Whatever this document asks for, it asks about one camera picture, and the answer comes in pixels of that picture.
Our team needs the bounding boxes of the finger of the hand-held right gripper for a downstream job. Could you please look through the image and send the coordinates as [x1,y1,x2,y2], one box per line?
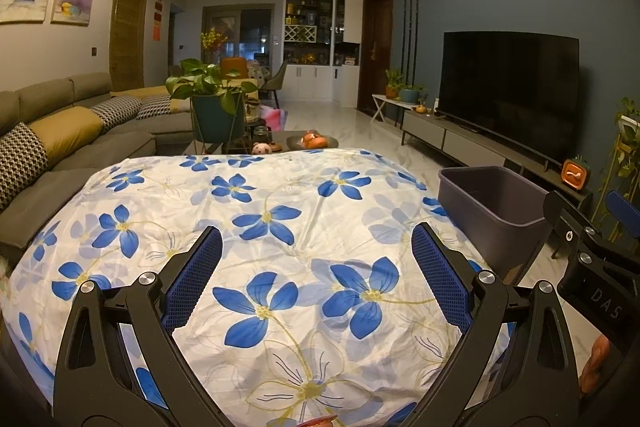
[542,189,601,258]
[605,191,640,238]

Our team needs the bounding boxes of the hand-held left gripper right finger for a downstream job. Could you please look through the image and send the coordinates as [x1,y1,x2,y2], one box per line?
[400,222,581,427]

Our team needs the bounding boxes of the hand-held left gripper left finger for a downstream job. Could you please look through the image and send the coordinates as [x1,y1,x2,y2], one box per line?
[52,226,236,427]

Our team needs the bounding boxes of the grey plastic bin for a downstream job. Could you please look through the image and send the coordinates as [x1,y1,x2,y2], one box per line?
[438,166,550,278]

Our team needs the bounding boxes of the person's right hand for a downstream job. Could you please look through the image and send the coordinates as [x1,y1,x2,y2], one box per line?
[579,336,612,394]

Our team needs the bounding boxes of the tall pothos on stand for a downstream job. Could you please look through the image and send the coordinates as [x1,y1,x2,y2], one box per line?
[592,97,640,228]

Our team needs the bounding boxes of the blue floral tablecloth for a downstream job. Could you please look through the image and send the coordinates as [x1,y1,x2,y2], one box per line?
[0,148,516,427]

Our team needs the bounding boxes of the flat screen television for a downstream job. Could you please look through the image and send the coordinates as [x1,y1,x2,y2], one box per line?
[437,31,581,165]

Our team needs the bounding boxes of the grey television cabinet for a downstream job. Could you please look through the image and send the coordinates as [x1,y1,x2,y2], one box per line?
[401,109,593,208]

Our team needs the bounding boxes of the grey sofa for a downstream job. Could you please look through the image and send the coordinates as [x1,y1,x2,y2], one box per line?
[0,72,201,258]

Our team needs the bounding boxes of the pothos in large teal pot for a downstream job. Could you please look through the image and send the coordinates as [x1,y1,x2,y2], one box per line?
[166,58,261,155]

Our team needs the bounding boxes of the dark coffee table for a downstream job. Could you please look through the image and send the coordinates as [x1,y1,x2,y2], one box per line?
[185,129,341,156]

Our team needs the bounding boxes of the striped cushion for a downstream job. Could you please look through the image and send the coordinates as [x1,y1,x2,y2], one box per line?
[136,94,173,120]

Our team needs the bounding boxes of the pink gift bag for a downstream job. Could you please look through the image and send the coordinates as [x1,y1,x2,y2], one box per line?
[260,105,288,132]

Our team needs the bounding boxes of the plate of oranges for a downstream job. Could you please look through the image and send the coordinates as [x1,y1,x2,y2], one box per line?
[285,130,340,151]

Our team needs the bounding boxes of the small houndstooth cushion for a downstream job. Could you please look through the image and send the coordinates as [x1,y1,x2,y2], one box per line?
[90,96,143,132]

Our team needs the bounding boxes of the white folding stand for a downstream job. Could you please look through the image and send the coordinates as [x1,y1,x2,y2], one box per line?
[371,93,421,128]

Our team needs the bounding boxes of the yellow sofa blanket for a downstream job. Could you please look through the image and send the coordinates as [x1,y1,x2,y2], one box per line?
[110,84,173,100]

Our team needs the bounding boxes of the plant in orange pot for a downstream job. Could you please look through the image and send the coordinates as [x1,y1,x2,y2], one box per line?
[384,68,403,100]

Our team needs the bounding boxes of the yellow cushion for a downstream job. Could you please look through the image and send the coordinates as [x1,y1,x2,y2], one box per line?
[28,106,105,152]

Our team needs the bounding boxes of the dining table with yellow cloth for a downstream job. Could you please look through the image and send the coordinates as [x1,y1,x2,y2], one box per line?
[220,78,261,100]

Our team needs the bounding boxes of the large houndstooth cushion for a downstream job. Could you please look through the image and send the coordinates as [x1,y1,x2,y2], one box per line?
[0,122,49,212]

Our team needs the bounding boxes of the orange chair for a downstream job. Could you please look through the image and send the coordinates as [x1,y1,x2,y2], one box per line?
[220,57,248,80]

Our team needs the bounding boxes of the grey dining chair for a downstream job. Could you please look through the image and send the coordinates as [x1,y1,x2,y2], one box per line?
[260,59,290,100]

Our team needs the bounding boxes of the white display cabinet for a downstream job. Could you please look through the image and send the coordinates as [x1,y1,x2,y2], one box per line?
[281,0,362,104]

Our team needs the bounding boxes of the dark wooden door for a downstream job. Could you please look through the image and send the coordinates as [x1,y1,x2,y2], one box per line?
[357,0,396,110]

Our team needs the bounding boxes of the yellow flowers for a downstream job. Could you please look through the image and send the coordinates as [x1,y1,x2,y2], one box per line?
[200,27,228,52]

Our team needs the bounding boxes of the light wooden door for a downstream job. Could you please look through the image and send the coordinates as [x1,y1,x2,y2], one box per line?
[109,0,149,92]

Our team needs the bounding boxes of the glass balcony door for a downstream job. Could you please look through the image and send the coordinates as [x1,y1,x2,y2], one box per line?
[202,4,278,68]

